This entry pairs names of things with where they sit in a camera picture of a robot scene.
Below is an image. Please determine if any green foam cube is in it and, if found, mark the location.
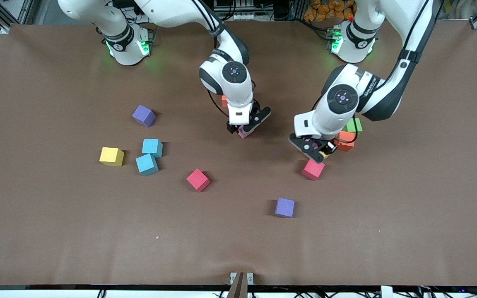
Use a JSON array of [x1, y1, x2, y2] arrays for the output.
[[344, 118, 363, 133]]

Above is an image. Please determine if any purple foam cube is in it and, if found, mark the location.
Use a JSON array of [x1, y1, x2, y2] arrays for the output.
[[132, 105, 157, 127], [275, 197, 296, 218]]

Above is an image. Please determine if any white electronics box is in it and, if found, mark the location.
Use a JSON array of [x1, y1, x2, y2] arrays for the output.
[[222, 0, 260, 21]]

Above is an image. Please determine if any table cover sheet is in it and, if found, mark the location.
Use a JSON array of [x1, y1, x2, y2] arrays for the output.
[[0, 20, 477, 287]]

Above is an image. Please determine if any blue foam cube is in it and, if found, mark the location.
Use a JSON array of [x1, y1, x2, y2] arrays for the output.
[[135, 154, 159, 176], [142, 139, 164, 158]]

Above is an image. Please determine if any red foam cube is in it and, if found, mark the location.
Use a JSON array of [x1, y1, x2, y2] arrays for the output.
[[301, 159, 325, 181], [186, 168, 211, 192]]

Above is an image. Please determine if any black cable bundle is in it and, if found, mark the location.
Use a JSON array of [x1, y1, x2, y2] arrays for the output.
[[417, 278, 477, 298]]

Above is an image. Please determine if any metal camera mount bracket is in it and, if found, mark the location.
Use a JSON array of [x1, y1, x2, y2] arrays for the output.
[[229, 272, 254, 298]]

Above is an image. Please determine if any orange yellow object pile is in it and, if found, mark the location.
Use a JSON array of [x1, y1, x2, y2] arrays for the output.
[[304, 0, 357, 22]]

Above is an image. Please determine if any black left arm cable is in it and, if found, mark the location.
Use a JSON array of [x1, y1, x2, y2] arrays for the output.
[[312, 0, 436, 145]]

